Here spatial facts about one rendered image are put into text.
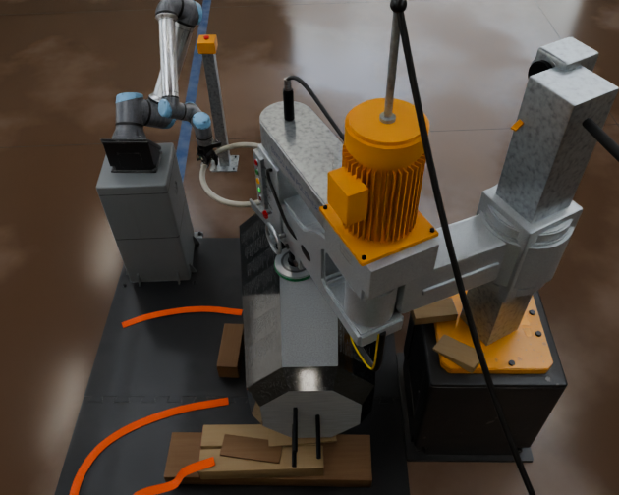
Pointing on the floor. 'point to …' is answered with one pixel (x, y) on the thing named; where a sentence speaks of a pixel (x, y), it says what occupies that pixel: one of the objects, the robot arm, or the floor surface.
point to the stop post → (216, 100)
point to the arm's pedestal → (150, 220)
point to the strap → (158, 414)
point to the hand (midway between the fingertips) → (211, 167)
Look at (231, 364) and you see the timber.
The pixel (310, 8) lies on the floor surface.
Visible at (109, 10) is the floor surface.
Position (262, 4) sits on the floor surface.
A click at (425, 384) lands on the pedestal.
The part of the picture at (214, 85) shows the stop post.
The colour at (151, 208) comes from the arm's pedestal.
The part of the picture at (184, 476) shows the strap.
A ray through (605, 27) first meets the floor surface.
